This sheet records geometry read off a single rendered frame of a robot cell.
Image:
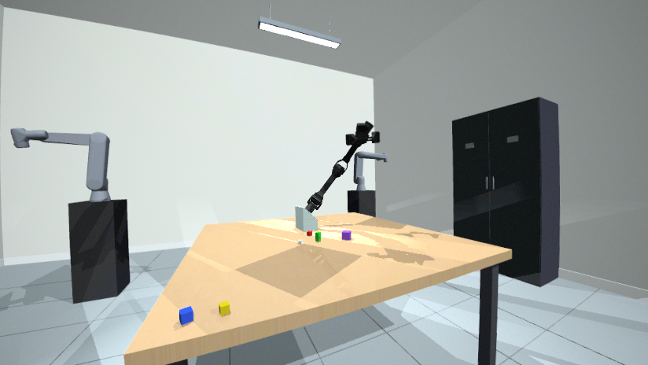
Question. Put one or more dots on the purple cube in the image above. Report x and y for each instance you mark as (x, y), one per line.
(346, 235)

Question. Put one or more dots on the blue block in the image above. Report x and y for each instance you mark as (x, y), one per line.
(186, 315)

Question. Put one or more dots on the small yellow block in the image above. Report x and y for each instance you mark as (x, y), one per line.
(224, 307)

